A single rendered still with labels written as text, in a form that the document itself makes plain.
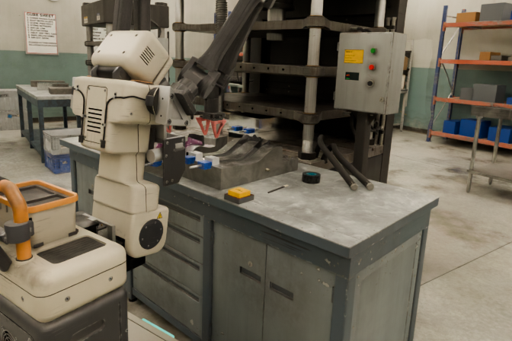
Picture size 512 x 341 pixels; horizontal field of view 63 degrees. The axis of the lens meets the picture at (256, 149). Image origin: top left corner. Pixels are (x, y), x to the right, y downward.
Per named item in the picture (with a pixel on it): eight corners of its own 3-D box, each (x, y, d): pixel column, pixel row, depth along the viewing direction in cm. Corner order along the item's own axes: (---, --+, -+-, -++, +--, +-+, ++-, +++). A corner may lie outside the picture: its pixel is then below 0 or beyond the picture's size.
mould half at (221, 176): (220, 190, 165) (221, 157, 162) (180, 176, 182) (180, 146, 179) (297, 170, 201) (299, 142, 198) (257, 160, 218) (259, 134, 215)
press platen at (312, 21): (321, 53, 209) (324, 14, 205) (169, 49, 295) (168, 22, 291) (394, 58, 268) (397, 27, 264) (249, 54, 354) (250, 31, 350)
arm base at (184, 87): (153, 90, 125) (182, 94, 119) (169, 74, 130) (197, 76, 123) (166, 112, 131) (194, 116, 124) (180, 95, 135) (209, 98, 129)
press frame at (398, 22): (370, 253, 295) (398, -16, 257) (240, 205, 382) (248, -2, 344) (380, 246, 306) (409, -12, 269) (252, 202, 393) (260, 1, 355)
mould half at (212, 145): (169, 176, 181) (169, 151, 179) (124, 167, 192) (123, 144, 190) (227, 154, 226) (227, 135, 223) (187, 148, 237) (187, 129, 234)
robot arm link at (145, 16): (126, -28, 160) (145, -30, 154) (138, -24, 164) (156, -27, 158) (129, 85, 169) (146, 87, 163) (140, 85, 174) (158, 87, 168)
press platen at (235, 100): (314, 148, 219) (316, 114, 215) (169, 118, 305) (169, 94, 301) (386, 132, 279) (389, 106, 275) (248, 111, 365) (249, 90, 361)
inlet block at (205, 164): (193, 176, 161) (193, 162, 160) (185, 173, 164) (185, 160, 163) (219, 170, 170) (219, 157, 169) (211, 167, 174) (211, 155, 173)
